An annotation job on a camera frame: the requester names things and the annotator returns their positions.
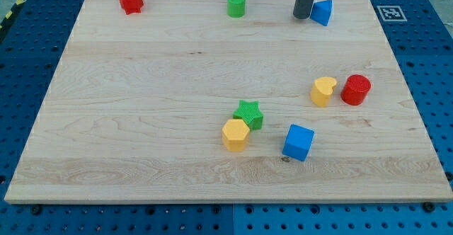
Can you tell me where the red star block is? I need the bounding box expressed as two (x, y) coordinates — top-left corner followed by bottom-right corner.
(119, 0), (144, 15)

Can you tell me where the green star block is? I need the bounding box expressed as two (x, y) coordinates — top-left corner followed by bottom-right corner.
(233, 100), (264, 131)

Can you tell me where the blue cube block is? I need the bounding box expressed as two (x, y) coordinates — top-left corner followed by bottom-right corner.
(282, 124), (314, 161)

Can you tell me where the wooden board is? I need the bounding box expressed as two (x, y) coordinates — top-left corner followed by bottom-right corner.
(5, 0), (452, 204)

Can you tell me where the blue triangle block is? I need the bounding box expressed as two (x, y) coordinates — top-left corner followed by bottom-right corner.
(310, 0), (333, 26)

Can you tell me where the yellow hexagon block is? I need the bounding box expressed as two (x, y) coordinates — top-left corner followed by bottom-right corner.
(222, 119), (250, 152)

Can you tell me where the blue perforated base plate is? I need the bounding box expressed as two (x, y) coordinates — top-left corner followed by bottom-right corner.
(1, 0), (452, 234)

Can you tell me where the white fiducial marker tag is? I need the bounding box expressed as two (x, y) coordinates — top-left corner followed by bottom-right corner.
(377, 5), (407, 22)

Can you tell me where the green cylinder block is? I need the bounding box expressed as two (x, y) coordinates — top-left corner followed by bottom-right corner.
(227, 0), (246, 18)

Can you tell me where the yellow heart block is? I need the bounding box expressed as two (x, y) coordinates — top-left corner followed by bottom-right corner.
(310, 76), (337, 108)

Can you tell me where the red cylinder block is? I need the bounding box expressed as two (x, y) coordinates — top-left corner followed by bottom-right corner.
(340, 74), (372, 105)

